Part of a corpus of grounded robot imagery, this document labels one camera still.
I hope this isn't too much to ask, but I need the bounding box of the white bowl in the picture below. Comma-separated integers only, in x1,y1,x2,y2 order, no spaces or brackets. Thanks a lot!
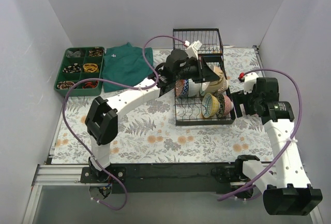
188,79,202,97

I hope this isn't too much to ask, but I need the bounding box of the cream bowl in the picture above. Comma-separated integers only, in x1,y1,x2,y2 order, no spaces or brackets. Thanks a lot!
201,65,229,93

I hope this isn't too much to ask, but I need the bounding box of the orange geometric patterned bowl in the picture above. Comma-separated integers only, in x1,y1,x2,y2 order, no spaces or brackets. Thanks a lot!
175,79,186,97

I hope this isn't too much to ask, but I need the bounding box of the blue zigzag patterned bowl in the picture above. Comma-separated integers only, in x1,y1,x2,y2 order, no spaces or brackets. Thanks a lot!
181,79,189,97

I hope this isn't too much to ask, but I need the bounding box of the black leaf patterned bowl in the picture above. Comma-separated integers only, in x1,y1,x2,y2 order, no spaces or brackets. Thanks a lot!
215,93,233,118

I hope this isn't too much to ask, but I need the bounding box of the yellow sun patterned bowl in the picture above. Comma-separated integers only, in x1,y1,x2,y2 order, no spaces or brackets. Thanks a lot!
201,93,220,118

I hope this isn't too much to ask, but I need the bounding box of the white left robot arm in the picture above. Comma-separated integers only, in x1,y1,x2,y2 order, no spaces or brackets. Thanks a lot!
85,49,220,183

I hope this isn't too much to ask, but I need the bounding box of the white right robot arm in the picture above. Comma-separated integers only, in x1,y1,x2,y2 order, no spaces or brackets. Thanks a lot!
232,72,323,216

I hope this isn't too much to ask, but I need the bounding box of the dark green folded cloth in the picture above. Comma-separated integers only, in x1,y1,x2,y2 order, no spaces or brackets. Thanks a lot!
102,42,154,86

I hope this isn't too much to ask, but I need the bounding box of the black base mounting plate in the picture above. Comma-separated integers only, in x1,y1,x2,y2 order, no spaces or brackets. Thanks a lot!
80,162,267,195

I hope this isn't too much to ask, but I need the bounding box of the green compartment organizer tray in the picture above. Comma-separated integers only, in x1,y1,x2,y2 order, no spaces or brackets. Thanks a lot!
54,47,106,97

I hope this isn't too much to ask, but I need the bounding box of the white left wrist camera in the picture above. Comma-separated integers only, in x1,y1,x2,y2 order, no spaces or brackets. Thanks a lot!
184,40,202,59

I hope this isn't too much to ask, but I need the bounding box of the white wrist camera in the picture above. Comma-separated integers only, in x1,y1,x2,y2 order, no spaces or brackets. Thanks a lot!
239,72,259,95
184,40,202,59

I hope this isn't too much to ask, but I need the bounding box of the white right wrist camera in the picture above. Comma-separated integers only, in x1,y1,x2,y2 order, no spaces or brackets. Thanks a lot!
239,72,259,95

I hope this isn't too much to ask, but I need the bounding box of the black upright wire basket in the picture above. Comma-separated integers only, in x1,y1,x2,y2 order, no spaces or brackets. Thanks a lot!
173,28,223,63

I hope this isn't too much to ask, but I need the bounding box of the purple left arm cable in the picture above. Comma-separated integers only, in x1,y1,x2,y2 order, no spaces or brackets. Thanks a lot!
62,35,189,211

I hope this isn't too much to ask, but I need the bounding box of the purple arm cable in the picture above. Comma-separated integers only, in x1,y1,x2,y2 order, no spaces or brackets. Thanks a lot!
216,69,303,202
62,35,189,211

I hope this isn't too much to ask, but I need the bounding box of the black wire dish rack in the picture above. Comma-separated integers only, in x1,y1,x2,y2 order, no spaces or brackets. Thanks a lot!
174,61,236,126

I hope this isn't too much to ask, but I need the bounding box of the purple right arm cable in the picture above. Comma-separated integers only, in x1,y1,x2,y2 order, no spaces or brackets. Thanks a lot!
216,69,303,202

